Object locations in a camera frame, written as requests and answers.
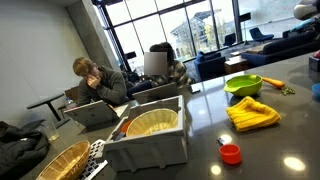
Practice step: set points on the orange dome button black base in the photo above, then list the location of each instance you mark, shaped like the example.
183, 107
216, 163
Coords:
315, 62

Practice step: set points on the grey laptop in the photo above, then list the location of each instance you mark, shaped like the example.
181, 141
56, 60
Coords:
155, 92
90, 113

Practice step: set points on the person in plaid shirt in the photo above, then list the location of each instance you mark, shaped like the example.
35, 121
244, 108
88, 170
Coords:
178, 73

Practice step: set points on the pale wicker basket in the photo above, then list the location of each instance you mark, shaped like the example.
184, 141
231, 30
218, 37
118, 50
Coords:
150, 123

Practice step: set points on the black sign stand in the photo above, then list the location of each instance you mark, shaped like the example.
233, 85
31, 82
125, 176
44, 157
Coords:
130, 55
245, 17

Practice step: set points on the orange plastic bowl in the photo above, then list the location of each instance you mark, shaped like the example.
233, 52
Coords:
125, 127

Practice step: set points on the person in grey sweater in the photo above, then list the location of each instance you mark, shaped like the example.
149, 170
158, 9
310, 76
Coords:
108, 88

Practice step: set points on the blue armchair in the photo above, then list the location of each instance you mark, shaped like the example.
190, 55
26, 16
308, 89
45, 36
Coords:
208, 65

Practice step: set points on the grey plastic bin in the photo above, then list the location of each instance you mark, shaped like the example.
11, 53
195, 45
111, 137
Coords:
146, 151

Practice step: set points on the small grey clip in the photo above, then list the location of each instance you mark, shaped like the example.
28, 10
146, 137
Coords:
220, 141

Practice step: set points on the wooden coffee table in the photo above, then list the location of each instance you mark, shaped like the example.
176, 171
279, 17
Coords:
235, 64

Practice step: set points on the green plastic bowl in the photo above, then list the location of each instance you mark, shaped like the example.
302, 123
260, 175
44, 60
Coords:
243, 85

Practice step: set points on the dark lounge chair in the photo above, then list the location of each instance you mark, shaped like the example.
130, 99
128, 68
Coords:
229, 39

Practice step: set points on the brown wooden chair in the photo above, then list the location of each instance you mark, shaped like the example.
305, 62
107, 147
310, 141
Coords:
71, 92

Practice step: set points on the clear water bottle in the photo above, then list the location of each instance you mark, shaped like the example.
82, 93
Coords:
69, 102

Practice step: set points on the yellow knit hat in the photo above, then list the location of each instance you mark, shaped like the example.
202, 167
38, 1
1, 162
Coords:
251, 115

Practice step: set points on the small orange plastic cup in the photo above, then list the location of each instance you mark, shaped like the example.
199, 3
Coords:
230, 154

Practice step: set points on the orange toy carrot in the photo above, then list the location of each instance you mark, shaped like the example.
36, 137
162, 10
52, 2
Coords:
273, 82

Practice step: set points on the blue lounge chair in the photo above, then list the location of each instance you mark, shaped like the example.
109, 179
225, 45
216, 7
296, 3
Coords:
260, 34

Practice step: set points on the black side table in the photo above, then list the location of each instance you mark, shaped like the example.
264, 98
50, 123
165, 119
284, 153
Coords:
45, 100

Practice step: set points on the clear drinking glass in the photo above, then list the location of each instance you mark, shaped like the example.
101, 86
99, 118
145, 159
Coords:
50, 132

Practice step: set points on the brown wicker basket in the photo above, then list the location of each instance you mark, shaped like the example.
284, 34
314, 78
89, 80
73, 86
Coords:
65, 163

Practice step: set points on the long navy sofa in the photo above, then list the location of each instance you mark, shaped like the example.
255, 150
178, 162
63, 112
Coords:
280, 48

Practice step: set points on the black jacket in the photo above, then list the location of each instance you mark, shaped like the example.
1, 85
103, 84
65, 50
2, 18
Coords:
20, 150

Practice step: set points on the black window frame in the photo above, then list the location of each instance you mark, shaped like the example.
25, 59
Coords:
235, 20

